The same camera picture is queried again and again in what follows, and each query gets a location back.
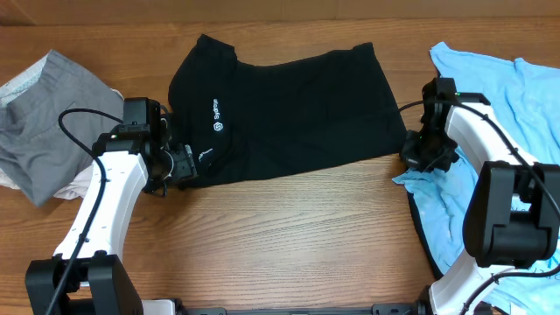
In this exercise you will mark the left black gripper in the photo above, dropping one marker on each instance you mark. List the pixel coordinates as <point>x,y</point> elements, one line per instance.
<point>185,165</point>

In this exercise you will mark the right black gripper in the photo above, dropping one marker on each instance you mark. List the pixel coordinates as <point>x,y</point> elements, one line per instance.
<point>409,157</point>

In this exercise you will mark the black t-shirt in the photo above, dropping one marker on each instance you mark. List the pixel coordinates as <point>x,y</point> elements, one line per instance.
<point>246,122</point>

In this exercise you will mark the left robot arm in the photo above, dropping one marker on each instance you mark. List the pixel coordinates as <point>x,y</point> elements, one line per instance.
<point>85,274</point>

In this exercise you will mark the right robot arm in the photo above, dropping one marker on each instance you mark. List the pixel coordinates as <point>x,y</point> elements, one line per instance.
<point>512,220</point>

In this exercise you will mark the white folded garment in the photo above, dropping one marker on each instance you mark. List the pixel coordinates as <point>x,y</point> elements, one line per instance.
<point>79,186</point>

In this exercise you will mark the light blue printed t-shirt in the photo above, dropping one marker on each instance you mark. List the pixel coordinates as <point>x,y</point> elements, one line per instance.
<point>525,99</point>

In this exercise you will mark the grey folded shorts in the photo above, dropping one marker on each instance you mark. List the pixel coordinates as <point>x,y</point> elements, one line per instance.
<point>44,135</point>

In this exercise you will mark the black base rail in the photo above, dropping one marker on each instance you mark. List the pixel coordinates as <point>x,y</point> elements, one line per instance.
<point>297,311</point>

